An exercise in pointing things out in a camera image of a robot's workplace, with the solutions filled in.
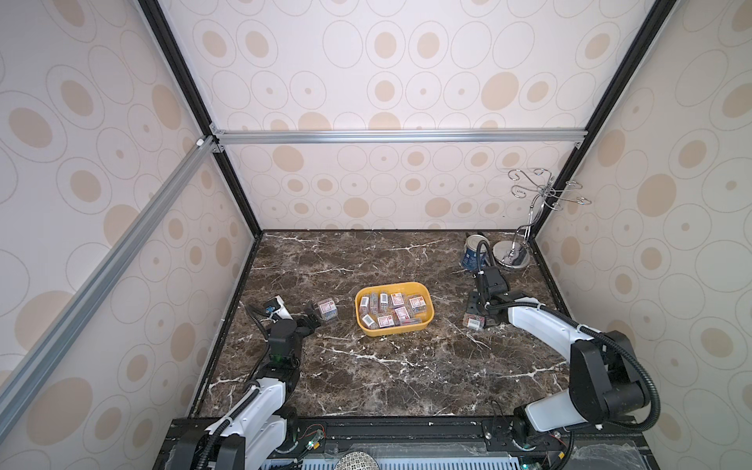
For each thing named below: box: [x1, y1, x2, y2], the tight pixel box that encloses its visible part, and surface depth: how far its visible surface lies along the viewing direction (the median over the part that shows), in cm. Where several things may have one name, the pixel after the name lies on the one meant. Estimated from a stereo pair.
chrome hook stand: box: [501, 168, 593, 265], surface depth 96 cm
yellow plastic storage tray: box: [354, 282, 435, 337], surface depth 96 cm
